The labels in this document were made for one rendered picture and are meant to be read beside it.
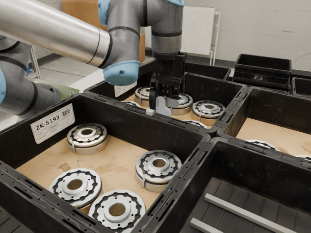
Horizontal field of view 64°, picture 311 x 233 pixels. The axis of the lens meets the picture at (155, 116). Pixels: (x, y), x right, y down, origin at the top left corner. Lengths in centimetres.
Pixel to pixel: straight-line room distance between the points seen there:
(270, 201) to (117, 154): 36
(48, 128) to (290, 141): 64
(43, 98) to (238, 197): 62
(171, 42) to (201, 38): 301
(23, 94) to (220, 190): 59
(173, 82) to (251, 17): 299
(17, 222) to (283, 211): 50
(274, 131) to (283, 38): 287
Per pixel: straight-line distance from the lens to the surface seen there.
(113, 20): 58
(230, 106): 66
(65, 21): 49
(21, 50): 83
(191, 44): 367
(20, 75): 81
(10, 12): 46
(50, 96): 86
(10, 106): 80
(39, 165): 66
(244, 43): 364
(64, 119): 71
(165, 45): 61
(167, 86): 65
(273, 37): 360
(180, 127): 55
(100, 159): 63
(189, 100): 82
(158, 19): 60
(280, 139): 76
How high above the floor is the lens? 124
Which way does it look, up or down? 31 degrees down
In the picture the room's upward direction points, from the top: straight up
